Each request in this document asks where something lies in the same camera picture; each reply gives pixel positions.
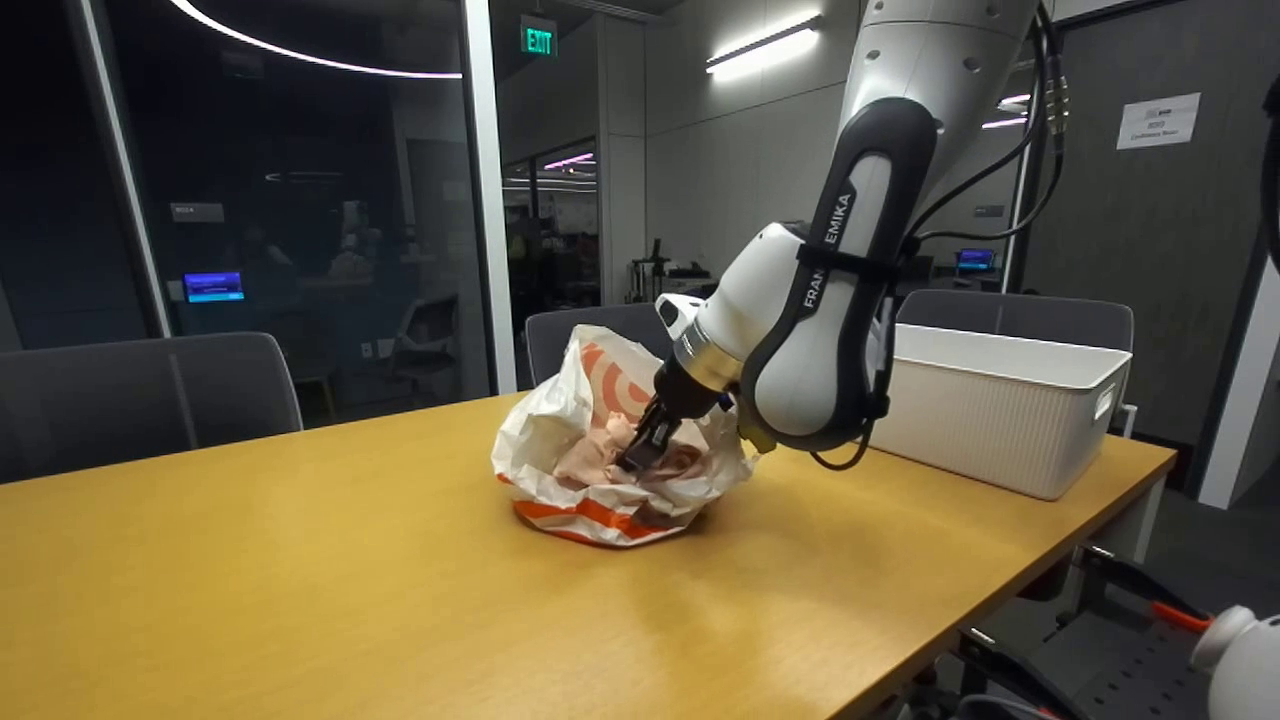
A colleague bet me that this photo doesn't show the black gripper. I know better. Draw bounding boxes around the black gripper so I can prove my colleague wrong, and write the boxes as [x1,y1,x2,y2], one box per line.
[615,354,736,479]

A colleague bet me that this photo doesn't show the white orange plastic bag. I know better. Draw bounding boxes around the white orange plastic bag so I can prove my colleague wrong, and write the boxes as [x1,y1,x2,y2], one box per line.
[487,322,764,552]

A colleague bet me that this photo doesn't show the white plastic bin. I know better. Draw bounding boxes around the white plastic bin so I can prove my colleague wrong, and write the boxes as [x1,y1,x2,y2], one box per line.
[868,322,1136,505]

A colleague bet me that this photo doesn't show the blue screen computer monitor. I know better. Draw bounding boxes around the blue screen computer monitor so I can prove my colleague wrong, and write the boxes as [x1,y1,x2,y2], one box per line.
[949,240,1005,284]

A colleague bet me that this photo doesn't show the long ceiling light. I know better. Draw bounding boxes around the long ceiling light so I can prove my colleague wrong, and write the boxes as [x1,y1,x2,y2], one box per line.
[700,10,829,86]

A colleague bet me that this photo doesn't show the green exit sign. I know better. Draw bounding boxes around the green exit sign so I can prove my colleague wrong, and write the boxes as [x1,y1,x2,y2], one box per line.
[516,12,561,62]

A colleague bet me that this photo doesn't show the curved ceiling light strip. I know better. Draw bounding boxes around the curved ceiling light strip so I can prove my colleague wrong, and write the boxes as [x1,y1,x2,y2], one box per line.
[164,0,469,87]

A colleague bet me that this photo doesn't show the blue lit wall display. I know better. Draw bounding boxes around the blue lit wall display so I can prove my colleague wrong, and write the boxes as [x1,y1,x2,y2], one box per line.
[179,267,251,307]

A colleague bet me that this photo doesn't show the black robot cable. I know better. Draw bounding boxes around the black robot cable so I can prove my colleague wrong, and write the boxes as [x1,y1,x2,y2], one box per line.
[903,5,1075,254]

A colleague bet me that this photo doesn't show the black tool orange handle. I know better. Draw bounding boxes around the black tool orange handle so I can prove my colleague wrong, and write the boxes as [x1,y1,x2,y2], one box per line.
[1081,539,1215,642]

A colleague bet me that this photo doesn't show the white paper wall sign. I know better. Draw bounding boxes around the white paper wall sign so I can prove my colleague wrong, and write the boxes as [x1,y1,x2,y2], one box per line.
[1114,87,1205,158]

